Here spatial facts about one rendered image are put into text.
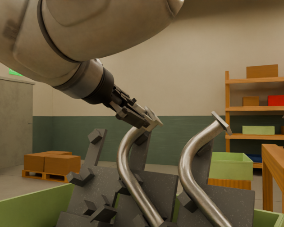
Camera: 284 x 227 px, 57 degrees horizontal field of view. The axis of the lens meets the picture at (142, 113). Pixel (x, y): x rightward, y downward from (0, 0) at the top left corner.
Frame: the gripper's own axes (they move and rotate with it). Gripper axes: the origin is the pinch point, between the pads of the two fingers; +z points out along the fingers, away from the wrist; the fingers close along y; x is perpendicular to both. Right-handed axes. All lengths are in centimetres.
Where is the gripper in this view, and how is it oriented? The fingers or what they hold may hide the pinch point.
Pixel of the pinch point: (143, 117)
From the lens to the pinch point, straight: 65.0
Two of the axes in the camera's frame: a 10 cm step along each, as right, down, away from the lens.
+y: -4.5, -6.5, 6.2
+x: -7.3, 6.7, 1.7
